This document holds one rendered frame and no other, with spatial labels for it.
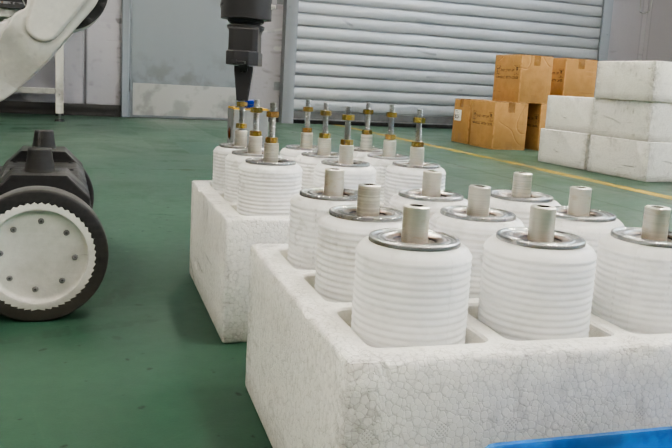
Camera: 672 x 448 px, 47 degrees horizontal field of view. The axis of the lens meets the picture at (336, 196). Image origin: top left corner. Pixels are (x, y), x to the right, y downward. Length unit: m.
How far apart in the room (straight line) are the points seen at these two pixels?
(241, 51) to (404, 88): 5.51
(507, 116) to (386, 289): 4.38
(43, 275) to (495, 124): 3.97
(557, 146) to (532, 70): 0.94
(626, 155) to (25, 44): 2.96
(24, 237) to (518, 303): 0.78
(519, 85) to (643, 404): 4.35
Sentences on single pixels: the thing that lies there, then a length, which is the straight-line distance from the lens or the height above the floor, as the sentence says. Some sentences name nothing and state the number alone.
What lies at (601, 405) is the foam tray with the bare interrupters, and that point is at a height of 0.13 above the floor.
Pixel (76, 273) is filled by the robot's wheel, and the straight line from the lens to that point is 1.22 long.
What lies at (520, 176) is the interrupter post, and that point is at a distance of 0.93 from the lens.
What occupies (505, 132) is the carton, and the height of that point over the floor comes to 0.11.
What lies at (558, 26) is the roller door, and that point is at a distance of 7.58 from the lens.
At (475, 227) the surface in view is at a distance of 0.74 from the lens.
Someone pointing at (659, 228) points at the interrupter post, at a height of 0.26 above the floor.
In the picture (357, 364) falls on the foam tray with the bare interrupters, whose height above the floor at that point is 0.18.
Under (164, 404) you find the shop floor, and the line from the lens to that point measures 0.93.
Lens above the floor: 0.38
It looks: 9 degrees down
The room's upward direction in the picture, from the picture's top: 3 degrees clockwise
